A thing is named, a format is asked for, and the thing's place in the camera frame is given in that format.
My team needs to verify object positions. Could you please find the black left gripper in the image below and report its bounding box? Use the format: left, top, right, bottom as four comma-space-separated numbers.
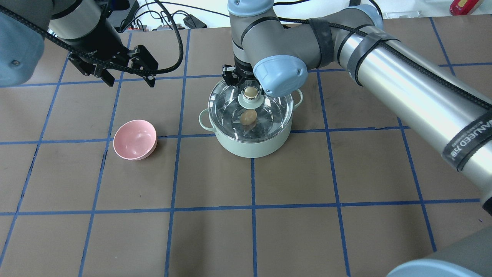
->
67, 40, 159, 88

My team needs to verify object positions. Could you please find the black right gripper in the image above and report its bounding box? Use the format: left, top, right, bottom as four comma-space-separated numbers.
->
221, 63, 256, 87

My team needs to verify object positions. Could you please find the glass pot lid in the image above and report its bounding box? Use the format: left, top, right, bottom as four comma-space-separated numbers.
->
209, 80, 300, 143

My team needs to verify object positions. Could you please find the brown egg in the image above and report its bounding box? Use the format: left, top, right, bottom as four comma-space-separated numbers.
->
239, 109, 257, 126

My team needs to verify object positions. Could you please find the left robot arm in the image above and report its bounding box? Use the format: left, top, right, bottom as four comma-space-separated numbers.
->
1, 0, 158, 87

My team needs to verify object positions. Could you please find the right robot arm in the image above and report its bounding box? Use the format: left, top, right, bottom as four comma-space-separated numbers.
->
223, 0, 491, 213

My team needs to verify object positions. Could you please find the pink bowl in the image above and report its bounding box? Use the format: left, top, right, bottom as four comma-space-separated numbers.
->
113, 119, 158, 161

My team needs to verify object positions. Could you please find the black power brick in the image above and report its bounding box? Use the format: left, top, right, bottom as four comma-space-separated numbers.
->
183, 14, 208, 29

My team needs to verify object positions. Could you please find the brown paper table cover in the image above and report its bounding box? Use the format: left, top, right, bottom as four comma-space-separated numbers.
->
0, 28, 491, 277

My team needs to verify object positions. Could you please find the red bottle yellow cap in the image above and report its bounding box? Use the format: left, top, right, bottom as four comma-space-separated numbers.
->
449, 0, 484, 16

